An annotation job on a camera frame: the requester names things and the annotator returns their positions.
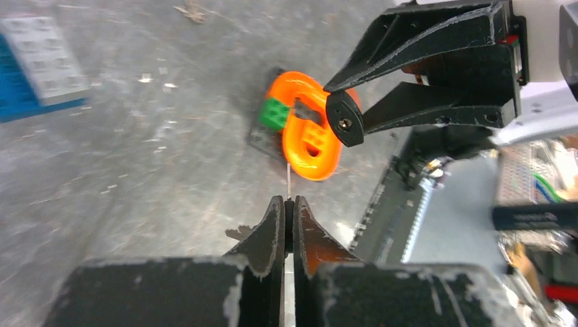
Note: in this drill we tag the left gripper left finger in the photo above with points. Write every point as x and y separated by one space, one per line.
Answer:
244 287

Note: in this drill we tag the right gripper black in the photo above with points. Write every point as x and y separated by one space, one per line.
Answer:
446 44

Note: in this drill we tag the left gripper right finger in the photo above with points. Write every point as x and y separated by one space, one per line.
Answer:
335 288

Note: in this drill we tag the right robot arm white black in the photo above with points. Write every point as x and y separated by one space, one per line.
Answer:
548 102

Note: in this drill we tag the green toy brick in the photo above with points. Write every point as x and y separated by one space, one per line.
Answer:
274 114

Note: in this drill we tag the blue grey toy brick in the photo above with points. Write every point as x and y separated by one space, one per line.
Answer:
39 72

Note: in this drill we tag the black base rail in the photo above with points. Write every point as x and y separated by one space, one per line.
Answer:
381 234

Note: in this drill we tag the white toothed cable duct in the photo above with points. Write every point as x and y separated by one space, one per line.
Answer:
426 186

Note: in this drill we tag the orange ring toy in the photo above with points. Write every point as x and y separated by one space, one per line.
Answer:
308 142

